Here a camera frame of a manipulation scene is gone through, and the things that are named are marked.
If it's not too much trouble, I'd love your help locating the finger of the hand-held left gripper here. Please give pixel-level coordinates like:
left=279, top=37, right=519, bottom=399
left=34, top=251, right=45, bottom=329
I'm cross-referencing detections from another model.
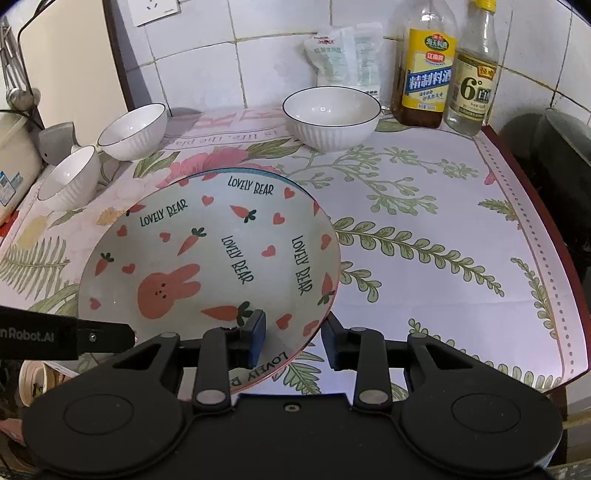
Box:
left=77, top=322, right=140, bottom=354

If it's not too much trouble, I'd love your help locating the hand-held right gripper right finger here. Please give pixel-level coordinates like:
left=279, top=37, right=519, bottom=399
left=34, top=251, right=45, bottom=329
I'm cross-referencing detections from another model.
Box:
left=323, top=314, right=479, bottom=413

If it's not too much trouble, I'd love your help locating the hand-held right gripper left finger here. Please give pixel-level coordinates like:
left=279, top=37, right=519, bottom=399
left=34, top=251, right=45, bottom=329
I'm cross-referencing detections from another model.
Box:
left=111, top=310, right=269, bottom=414

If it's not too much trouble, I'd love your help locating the bunny print plate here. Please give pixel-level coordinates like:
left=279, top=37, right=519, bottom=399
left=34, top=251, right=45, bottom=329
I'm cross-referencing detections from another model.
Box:
left=78, top=168, right=342, bottom=398

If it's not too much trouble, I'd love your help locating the white ribbed bowl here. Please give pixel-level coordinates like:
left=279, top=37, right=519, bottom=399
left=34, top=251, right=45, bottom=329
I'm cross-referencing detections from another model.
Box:
left=283, top=87, right=382, bottom=154
left=98, top=103, right=168, bottom=161
left=37, top=147, right=101, bottom=212

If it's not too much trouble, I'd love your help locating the beige patterned cup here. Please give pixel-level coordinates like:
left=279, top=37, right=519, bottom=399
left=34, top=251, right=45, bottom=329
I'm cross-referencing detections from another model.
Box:
left=18, top=360, right=80, bottom=409

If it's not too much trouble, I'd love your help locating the floral tablecloth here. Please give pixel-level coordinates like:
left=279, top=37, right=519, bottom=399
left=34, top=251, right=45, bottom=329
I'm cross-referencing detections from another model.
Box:
left=0, top=106, right=591, bottom=403

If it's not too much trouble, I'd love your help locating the cream rice cooker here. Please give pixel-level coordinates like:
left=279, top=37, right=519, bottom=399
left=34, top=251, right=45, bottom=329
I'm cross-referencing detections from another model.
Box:
left=0, top=111, right=44, bottom=227

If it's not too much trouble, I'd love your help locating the hanging metal ladle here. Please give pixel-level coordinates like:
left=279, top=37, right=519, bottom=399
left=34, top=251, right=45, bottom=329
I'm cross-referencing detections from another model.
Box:
left=2, top=30, right=42, bottom=112

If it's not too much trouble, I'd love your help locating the cream cutting board black rim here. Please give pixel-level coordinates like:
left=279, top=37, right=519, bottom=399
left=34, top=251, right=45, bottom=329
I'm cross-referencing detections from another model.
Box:
left=18, top=0, right=136, bottom=136

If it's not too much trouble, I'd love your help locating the cooking wine bottle yellow label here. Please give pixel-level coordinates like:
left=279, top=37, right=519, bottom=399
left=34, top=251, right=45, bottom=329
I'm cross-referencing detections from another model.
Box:
left=392, top=0, right=458, bottom=129

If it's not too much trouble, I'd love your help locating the clear vinegar bottle yellow cap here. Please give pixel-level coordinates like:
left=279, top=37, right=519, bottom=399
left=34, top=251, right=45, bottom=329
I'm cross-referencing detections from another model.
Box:
left=443, top=0, right=500, bottom=137

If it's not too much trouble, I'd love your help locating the black lidded wok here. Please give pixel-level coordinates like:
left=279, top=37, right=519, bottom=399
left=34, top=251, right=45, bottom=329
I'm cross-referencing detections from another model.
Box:
left=499, top=107, right=591, bottom=197

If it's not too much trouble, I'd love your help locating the steel cleaver pale handle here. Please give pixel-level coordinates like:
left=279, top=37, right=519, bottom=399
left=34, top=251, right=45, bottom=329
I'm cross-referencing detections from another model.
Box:
left=38, top=122, right=78, bottom=166

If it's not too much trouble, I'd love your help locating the white wall socket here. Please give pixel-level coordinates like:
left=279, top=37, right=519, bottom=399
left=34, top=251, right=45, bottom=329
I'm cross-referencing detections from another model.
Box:
left=131, top=0, right=182, bottom=27

